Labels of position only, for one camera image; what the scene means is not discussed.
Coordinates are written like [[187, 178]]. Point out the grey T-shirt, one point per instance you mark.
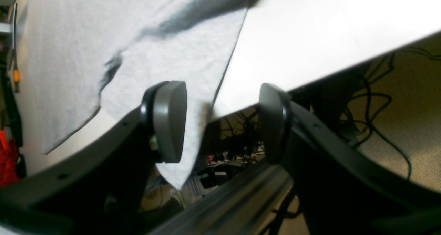
[[87, 55]]

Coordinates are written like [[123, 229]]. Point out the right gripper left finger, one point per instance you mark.
[[98, 190]]

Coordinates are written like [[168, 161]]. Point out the red cloth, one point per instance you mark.
[[8, 160]]

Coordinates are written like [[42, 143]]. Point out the black power strip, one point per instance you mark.
[[234, 159]]

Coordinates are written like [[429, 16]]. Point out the aluminium frame rail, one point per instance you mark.
[[238, 207]]

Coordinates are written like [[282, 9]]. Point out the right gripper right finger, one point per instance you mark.
[[340, 191]]

